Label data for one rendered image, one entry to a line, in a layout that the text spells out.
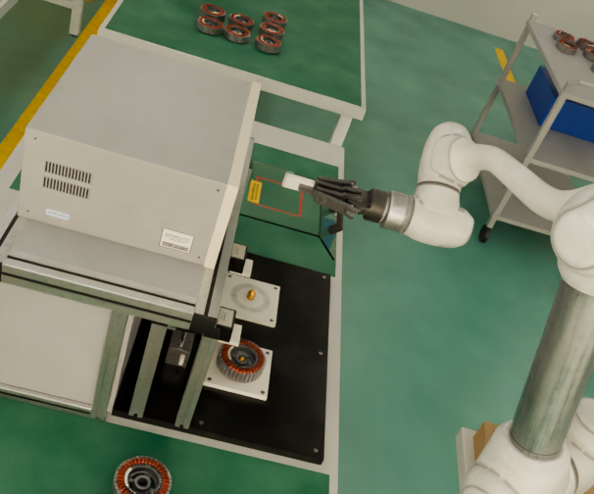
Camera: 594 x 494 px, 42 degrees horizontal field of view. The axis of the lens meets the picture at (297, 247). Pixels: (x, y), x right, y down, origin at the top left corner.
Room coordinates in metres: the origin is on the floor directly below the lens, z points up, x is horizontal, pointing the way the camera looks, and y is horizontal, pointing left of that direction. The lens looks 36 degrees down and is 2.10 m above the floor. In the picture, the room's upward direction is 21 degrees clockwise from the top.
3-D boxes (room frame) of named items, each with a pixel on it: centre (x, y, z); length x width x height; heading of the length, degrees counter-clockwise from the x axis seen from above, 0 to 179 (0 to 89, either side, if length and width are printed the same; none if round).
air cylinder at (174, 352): (1.24, 0.17, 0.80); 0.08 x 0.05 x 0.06; 9
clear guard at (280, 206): (1.58, 0.08, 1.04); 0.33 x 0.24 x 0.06; 99
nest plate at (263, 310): (1.50, 0.07, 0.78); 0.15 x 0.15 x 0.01; 9
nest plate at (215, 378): (1.27, 0.03, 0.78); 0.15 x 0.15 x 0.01; 9
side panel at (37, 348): (1.00, 0.39, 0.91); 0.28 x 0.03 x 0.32; 99
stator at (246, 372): (1.27, 0.03, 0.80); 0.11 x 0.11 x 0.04
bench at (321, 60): (3.70, 0.63, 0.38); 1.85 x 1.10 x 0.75; 9
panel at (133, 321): (1.34, 0.30, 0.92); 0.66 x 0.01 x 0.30; 9
